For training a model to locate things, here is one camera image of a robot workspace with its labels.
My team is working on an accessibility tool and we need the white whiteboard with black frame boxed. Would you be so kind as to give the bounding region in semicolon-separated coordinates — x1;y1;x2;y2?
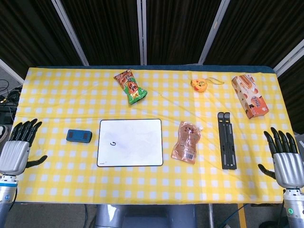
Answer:
96;119;164;167

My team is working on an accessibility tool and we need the orange green snack bag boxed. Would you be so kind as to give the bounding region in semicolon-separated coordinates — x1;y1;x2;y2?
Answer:
113;68;148;106

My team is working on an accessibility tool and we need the blue whiteboard eraser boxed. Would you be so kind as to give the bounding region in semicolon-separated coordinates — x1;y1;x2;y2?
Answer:
66;129;93;143

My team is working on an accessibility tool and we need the black cables bundle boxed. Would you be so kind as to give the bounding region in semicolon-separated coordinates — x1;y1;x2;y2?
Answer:
0;79;22;105

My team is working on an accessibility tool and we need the orange biscuit box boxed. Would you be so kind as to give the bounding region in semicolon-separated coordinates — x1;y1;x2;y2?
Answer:
231;74;270;120

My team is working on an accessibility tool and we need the orange toy with cord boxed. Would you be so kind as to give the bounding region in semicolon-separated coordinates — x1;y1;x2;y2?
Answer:
190;77;225;93

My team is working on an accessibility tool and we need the orange spouted drink pouch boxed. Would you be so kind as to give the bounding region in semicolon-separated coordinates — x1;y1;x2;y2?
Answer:
171;121;204;164

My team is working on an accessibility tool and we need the yellow white checkered tablecloth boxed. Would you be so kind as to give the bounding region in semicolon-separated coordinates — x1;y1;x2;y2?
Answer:
0;67;301;205

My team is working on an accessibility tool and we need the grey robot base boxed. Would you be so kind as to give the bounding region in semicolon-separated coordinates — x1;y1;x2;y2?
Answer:
95;203;198;228

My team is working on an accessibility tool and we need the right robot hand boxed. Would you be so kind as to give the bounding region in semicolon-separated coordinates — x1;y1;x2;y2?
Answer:
257;127;304;190

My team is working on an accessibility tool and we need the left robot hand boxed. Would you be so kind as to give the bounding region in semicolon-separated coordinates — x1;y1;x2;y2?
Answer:
0;118;48;176

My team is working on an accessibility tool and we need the black folding stand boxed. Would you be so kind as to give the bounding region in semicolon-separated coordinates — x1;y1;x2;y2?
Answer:
217;112;238;170

